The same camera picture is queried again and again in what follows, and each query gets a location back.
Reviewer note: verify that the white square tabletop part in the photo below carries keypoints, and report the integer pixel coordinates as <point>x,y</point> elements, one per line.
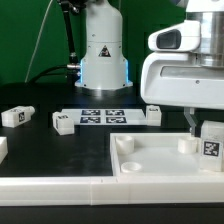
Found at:
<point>156,154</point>

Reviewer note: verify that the white sheet with tags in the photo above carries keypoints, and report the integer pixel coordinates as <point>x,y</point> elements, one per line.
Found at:
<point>106,116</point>

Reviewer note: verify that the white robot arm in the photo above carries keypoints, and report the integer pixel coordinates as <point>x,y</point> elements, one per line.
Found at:
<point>103,68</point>

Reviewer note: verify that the white left fence wall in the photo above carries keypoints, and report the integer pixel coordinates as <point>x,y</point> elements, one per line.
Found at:
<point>3,148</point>

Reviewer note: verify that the white fence wall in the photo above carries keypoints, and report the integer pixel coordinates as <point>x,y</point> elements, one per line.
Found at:
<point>3,148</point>
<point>110,190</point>

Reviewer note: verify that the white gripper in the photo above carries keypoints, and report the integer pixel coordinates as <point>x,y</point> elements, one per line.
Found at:
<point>175,79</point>

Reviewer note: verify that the white front fence wall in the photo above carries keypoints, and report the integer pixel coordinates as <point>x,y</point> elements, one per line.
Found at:
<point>110,190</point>

